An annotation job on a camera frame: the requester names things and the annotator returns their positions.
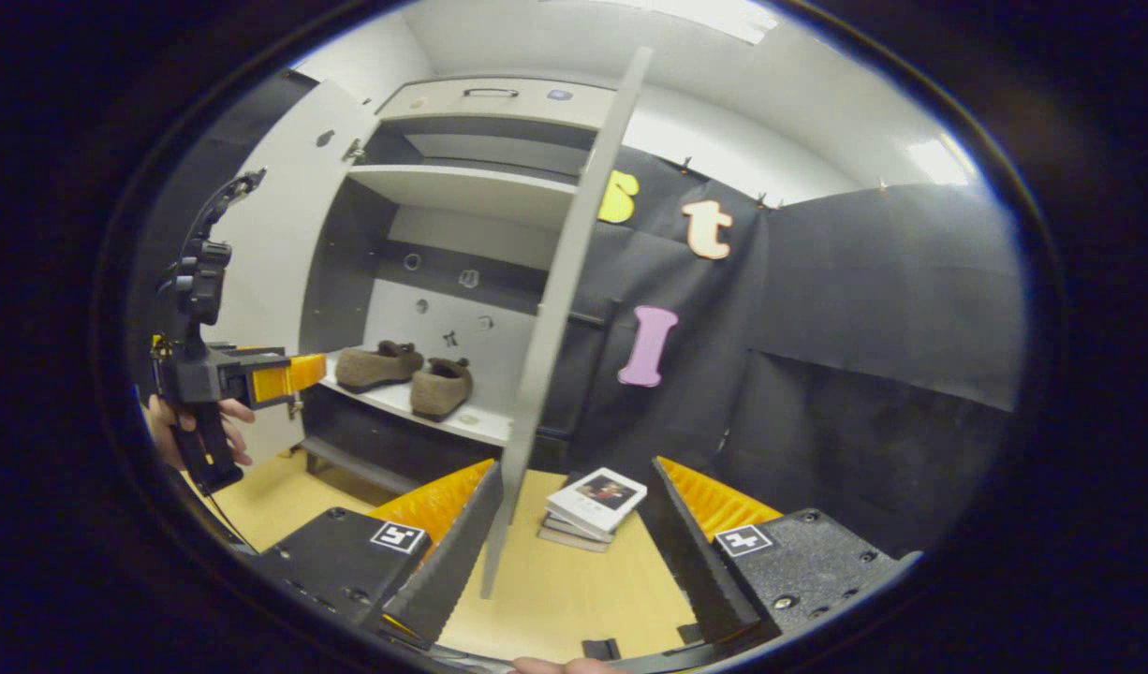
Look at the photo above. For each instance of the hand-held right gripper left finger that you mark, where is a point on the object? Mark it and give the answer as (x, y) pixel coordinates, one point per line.
(452, 557)

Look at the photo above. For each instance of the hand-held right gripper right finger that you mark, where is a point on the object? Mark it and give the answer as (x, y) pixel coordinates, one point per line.
(696, 562)

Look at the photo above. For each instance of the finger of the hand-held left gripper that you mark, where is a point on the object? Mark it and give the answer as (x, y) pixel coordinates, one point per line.
(274, 382)

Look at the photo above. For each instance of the brown fuzzy shoe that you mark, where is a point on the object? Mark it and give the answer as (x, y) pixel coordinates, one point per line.
(441, 388)
(377, 368)

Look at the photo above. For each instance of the white shoe cabinet door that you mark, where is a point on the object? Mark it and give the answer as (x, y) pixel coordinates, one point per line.
(274, 234)
(555, 328)

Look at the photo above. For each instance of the white grey shoe cabinet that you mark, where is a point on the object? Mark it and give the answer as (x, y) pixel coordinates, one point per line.
(462, 197)

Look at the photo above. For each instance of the white cover book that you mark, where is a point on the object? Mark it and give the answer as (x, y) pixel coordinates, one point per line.
(597, 501)

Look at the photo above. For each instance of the grey book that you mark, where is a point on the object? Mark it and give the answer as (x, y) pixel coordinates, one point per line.
(569, 538)

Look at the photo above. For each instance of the ceiling light panel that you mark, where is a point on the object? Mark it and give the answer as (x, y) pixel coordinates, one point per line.
(696, 19)
(939, 161)

